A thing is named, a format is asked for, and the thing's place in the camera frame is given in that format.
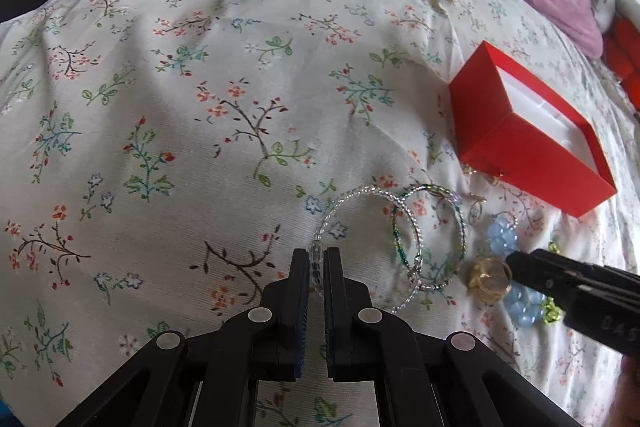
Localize blue bead bracelet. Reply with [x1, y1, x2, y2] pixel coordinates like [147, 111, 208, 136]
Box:
[487, 211, 549, 329]

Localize silver ring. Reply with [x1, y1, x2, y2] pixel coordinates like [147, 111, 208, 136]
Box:
[467, 196, 487, 225]

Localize small gold earring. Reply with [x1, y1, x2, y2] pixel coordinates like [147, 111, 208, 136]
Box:
[489, 173, 503, 186]

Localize red jewelry box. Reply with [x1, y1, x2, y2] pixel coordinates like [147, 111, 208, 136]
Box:
[449, 41, 617, 218]

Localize floral bed sheet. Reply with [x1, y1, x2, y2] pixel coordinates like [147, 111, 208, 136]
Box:
[1, 0, 639, 426]

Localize orange plush toy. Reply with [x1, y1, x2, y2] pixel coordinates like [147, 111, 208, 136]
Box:
[603, 16, 640, 110]

